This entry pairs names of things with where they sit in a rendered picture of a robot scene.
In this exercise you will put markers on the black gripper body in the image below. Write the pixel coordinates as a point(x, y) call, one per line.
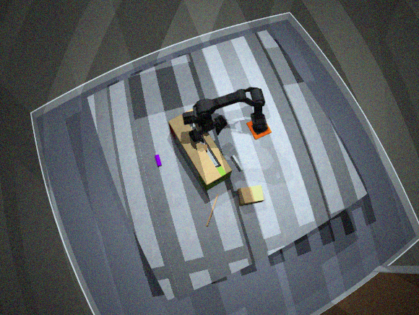
point(206, 127)

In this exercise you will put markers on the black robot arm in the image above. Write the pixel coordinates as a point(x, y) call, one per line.
point(203, 109)

